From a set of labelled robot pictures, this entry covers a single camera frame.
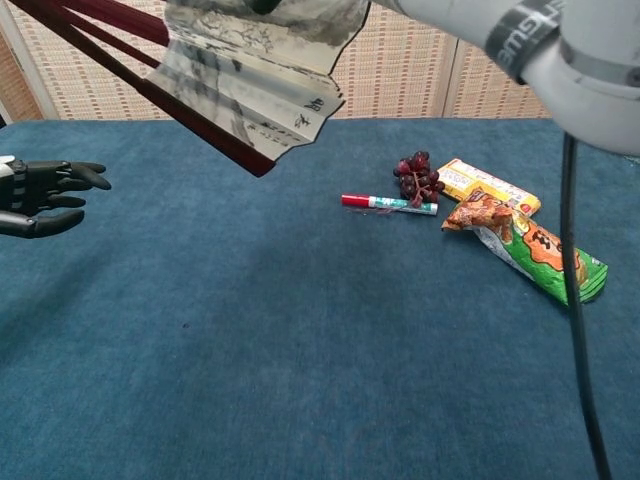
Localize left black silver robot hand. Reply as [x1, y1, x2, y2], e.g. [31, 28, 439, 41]
[0, 154, 113, 240]

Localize paper folding fan red ribs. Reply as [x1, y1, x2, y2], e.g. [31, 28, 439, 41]
[9, 0, 371, 179]

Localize bamboo folding screen panel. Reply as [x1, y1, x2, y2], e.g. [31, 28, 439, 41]
[327, 9, 454, 120]
[444, 34, 556, 120]
[0, 34, 44, 122]
[0, 0, 176, 121]

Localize dark red grape bunch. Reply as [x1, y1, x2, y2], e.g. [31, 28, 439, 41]
[392, 150, 446, 209]

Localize red capped marker pen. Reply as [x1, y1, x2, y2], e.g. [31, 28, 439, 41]
[341, 193, 440, 217]

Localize blue felt table cloth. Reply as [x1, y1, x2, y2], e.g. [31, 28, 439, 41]
[0, 117, 640, 480]

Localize yellow snack box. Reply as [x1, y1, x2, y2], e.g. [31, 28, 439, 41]
[437, 158, 542, 219]

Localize green orange snack bag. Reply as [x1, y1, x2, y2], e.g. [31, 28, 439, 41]
[441, 188, 610, 307]

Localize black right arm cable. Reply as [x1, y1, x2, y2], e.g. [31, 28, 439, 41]
[559, 130, 614, 480]

